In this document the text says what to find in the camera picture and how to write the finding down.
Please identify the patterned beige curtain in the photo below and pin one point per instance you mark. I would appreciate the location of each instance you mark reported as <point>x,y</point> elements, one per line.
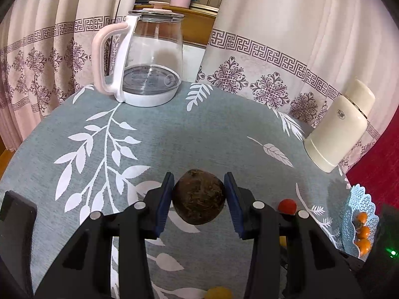
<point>46,53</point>
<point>280,37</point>

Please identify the cream thermos jug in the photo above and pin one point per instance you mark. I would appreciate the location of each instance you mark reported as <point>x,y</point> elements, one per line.
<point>339,127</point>

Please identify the red quilted blanket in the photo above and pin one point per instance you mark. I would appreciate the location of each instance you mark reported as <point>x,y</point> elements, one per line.
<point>377,162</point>

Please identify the large orange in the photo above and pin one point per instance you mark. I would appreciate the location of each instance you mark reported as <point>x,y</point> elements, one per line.
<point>364,232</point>
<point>361,218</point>

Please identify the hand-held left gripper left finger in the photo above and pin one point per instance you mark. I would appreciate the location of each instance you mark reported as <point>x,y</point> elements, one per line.
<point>164,207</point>

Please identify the grey leaf-print tablecloth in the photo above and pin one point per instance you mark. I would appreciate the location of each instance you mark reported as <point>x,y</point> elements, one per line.
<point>202,140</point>

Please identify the large brown round fruit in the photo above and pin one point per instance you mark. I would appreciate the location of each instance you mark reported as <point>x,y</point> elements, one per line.
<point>199,197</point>

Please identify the light blue lace basket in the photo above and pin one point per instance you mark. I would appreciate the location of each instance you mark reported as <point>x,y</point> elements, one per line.
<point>350,218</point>

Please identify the red cherry tomato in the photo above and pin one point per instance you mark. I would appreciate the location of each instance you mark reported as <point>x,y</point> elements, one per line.
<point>286,207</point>

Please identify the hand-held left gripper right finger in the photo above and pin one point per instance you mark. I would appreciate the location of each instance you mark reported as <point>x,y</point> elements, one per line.
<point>233,207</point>

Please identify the yellow fruit at bottom edge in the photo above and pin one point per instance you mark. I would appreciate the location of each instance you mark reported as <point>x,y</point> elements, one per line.
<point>219,293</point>

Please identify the wooden windowsill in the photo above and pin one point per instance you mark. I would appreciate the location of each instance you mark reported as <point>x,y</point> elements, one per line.
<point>196,21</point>

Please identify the small orange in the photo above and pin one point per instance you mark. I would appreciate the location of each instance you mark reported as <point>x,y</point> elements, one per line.
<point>364,246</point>

